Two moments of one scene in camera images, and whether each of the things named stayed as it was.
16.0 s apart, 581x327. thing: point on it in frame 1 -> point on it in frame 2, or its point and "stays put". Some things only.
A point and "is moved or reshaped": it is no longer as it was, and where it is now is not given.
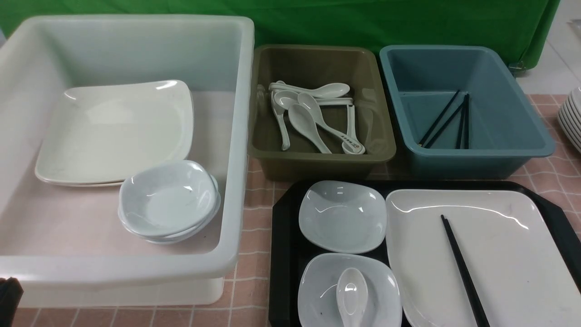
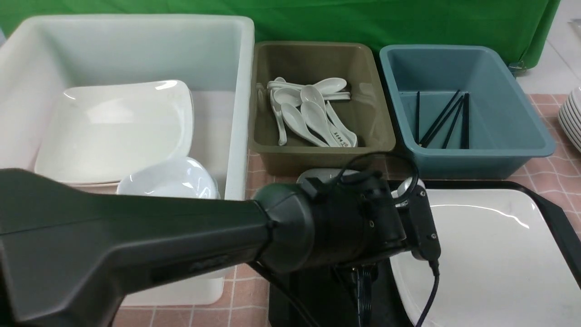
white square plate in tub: x=97 y=134 stays put
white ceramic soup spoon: x=352 y=294 -> x=316 y=119
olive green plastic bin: x=305 y=161 stays put
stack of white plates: x=569 y=119 stays put
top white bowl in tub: x=166 y=198 stays put
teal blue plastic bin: x=459 y=113 stays put
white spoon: x=302 y=115 -> x=294 y=120
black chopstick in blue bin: x=420 y=144 stays put
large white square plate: x=511 y=246 stays put
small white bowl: x=342 y=216 is moved or reshaped
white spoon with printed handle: x=306 y=100 -> x=311 y=93
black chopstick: x=460 y=135 -> x=450 y=131
